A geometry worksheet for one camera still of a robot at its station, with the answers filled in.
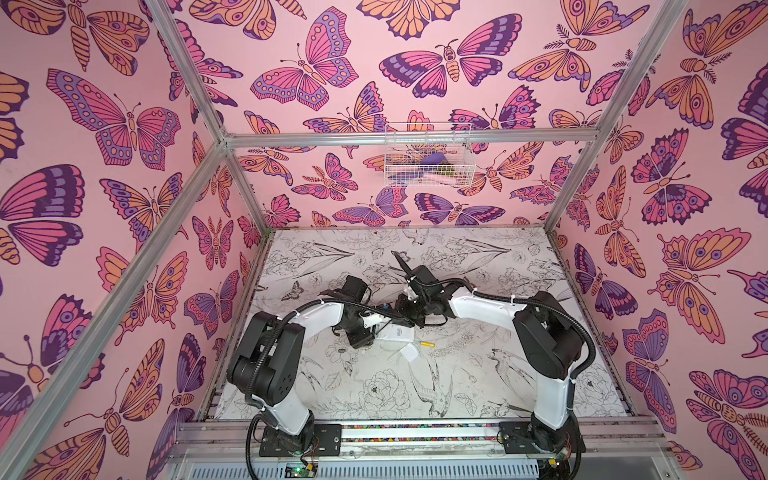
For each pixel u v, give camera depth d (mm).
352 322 777
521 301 539
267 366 462
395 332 910
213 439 761
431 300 727
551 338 499
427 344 898
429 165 942
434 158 953
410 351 892
